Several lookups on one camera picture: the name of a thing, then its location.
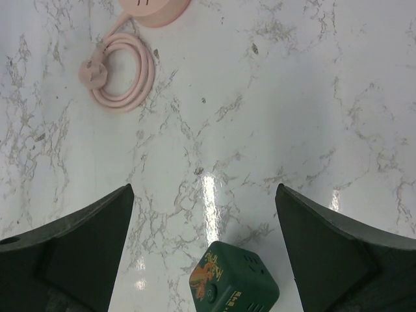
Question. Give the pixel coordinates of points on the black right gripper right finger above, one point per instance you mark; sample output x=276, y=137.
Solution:
x=341, y=264

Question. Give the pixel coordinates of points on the pink round power socket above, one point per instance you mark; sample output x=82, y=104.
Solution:
x=154, y=13

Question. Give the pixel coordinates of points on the dark green cube plug adapter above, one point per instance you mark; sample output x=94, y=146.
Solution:
x=229, y=278

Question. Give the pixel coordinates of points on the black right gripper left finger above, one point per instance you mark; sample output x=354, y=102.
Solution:
x=69, y=264

